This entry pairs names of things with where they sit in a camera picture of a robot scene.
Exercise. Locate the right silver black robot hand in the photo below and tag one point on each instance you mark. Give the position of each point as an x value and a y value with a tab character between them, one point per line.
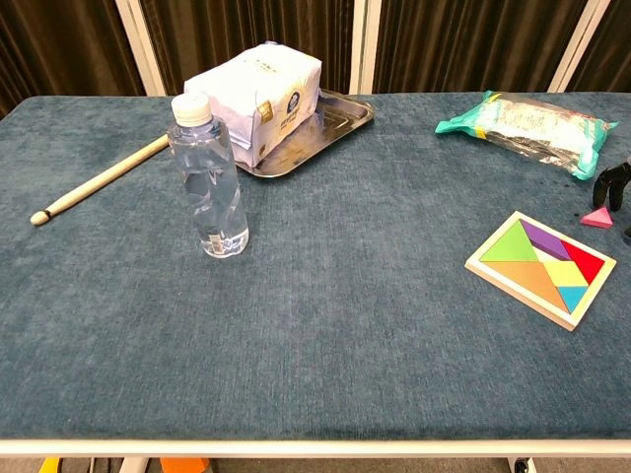
613	177

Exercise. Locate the pink triangle puzzle piece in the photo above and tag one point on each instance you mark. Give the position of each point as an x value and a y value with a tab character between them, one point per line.
597	218

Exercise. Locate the red triangle tangram piece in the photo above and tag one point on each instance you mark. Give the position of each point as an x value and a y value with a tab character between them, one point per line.
586	263

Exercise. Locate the purple parallelogram tangram piece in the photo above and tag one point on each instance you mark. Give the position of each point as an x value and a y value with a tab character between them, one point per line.
544	239

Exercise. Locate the yellow square tangram piece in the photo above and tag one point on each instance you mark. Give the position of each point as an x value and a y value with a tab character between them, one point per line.
567	273

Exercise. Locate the green triangle tangram piece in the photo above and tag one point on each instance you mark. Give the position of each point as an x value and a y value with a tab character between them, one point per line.
512	249

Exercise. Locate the blue triangle puzzle piece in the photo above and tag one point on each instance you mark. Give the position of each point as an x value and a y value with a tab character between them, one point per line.
573	295

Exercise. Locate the orange triangle tangram piece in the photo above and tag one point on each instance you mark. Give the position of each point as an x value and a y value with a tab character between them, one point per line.
522	276

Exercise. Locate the teal plastic snack package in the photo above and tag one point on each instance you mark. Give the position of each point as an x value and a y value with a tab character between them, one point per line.
532	128

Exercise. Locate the dark brown pleated curtain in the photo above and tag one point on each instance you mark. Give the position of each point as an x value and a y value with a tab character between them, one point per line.
468	44
236	29
613	49
59	49

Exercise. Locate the stainless steel tray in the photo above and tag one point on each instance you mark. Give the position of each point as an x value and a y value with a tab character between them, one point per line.
315	138

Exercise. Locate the blue fabric table mat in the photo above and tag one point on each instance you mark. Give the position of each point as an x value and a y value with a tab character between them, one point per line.
345	320

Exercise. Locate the white paper tissue pack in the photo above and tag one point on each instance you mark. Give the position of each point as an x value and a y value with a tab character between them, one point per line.
266	88

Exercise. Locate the clear plastic water bottle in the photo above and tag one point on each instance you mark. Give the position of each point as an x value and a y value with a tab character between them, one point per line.
207	167

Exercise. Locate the wooden drumstick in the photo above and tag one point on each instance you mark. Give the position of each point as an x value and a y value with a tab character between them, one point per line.
98	182

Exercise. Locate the orange floor object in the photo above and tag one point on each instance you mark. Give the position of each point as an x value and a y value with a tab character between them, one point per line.
183	466

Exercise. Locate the white table leg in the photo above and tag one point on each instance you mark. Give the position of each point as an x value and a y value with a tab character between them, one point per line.
133	465

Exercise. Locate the yellow floor object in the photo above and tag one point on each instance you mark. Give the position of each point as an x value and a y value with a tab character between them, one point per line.
50	466

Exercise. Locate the white partition post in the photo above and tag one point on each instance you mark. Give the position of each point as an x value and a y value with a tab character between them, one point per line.
579	44
140	44
363	44

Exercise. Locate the wooden tangram puzzle board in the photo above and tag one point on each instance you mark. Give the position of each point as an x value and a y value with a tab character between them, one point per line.
522	294

